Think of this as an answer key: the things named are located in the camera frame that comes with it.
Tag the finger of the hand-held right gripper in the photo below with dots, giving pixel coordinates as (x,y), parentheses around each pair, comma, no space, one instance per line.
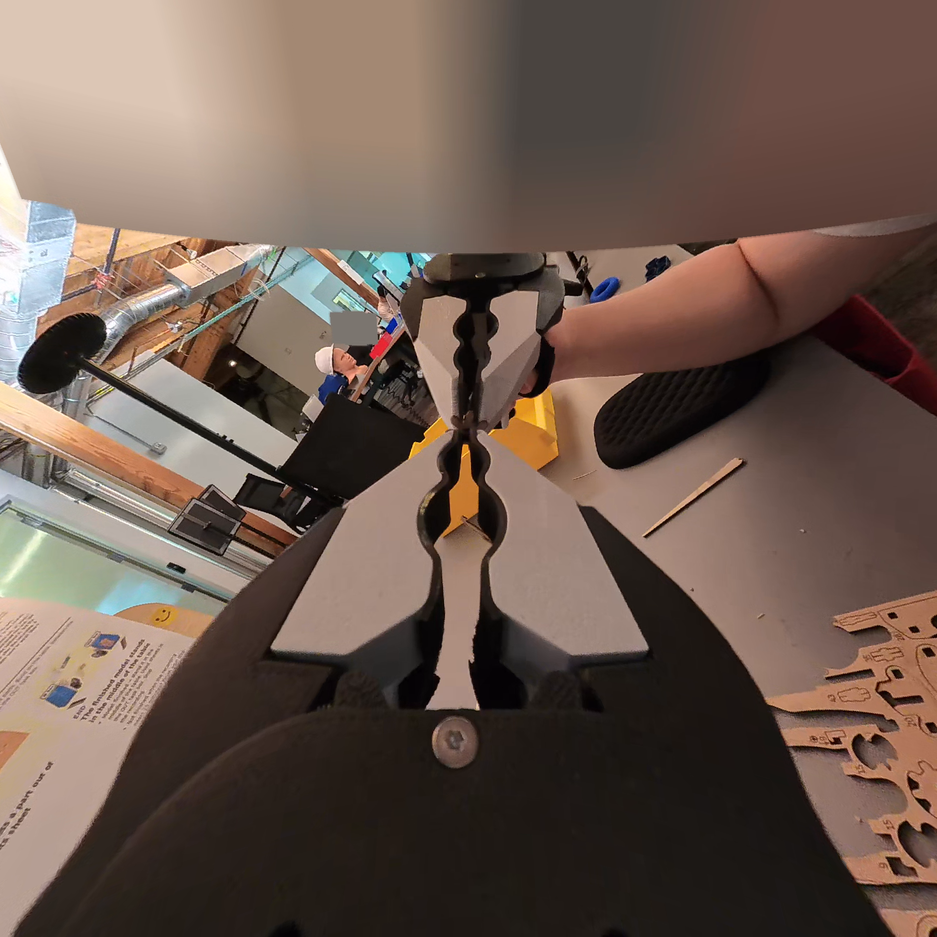
(516,344)
(435,344)

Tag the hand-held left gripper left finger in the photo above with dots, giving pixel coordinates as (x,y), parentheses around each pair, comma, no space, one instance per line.
(366,571)

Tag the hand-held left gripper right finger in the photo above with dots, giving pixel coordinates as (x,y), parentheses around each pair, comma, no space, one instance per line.
(556,571)

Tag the small wooden model part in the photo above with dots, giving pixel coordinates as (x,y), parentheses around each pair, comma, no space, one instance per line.
(465,422)

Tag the person's right forearm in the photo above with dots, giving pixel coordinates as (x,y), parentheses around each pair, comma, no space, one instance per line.
(695,307)

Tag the laser-cut wooden parts sheet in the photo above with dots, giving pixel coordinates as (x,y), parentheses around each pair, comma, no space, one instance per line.
(820,704)

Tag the yellow plastic bin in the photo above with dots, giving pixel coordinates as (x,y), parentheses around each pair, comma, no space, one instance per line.
(531,432)

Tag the mannequin in white hard hat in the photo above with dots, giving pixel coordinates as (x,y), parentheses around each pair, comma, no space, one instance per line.
(333,362)

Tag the dark blue cloth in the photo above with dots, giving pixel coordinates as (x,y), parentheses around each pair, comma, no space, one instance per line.
(657,269)

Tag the small black chair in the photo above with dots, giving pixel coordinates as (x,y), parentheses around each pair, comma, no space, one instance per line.
(274,498)

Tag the black fabric chair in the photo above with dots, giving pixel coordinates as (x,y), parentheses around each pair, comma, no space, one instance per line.
(344,446)

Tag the thin wooden stick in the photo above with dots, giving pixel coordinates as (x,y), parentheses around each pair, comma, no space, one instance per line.
(695,496)

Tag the black padded wrist rest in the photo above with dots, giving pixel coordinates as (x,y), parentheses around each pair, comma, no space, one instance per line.
(673,410)

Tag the round wooden board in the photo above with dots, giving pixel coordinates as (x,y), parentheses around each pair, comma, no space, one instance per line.
(197,622)

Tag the yellow smiley sticker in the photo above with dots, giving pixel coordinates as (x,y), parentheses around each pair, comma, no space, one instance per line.
(165,616)

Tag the wooden beam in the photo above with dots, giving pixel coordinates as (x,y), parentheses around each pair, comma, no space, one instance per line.
(73,439)

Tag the red plastic bin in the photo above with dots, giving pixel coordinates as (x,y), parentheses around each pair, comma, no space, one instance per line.
(878,344)

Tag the printed instruction sheet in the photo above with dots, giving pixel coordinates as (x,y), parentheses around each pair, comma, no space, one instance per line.
(73,732)

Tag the black stand with round disc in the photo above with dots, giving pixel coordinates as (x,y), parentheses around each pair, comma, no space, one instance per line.
(58,351)

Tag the rectangular metal air duct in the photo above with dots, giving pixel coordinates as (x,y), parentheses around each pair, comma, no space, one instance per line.
(219,267)

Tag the round metal air duct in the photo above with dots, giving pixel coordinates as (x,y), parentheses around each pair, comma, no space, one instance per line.
(139,307)

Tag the metal duct column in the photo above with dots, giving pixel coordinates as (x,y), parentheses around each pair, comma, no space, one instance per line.
(40,256)

